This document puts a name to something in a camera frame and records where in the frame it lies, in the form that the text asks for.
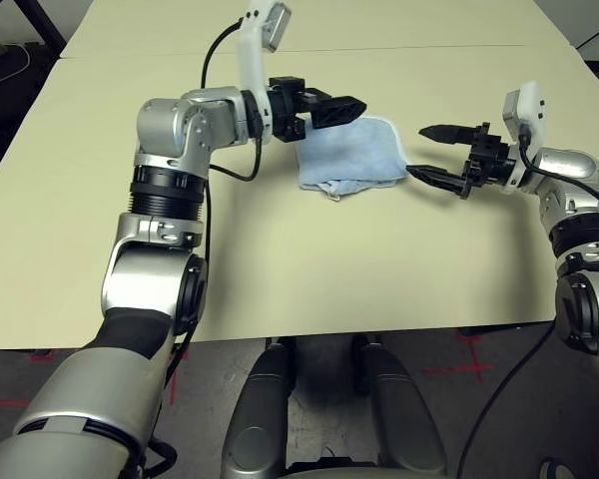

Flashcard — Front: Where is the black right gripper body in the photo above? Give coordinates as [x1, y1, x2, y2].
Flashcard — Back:
[461, 120, 509, 201]

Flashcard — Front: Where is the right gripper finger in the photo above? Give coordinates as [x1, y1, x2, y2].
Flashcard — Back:
[417, 124, 475, 146]
[407, 165, 468, 194]

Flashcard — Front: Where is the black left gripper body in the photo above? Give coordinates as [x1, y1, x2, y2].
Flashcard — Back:
[268, 75, 313, 144]

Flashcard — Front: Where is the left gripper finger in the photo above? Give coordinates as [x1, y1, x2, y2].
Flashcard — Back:
[303, 88, 368, 105]
[309, 103, 368, 130]

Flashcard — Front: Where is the light blue terry towel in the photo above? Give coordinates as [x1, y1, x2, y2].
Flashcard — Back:
[298, 114, 411, 202]

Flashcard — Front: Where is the grey robot right leg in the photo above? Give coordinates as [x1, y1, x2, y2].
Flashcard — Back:
[351, 336, 448, 479]

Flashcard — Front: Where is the grey robot leg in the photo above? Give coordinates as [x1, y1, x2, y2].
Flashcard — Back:
[222, 341, 296, 479]
[351, 336, 448, 479]

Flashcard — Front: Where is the black-framed side table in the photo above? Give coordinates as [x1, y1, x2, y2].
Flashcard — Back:
[14, 0, 66, 49]

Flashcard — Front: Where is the grey robot left leg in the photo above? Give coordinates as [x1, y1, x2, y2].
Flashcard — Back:
[222, 341, 296, 479]

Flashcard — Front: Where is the person's sneaker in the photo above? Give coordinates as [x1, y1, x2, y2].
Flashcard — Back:
[536, 457, 575, 479]

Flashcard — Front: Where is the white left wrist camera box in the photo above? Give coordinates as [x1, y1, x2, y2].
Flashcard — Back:
[237, 0, 294, 126]

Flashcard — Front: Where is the white floor cable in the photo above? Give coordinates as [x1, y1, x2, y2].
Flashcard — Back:
[0, 39, 31, 89]

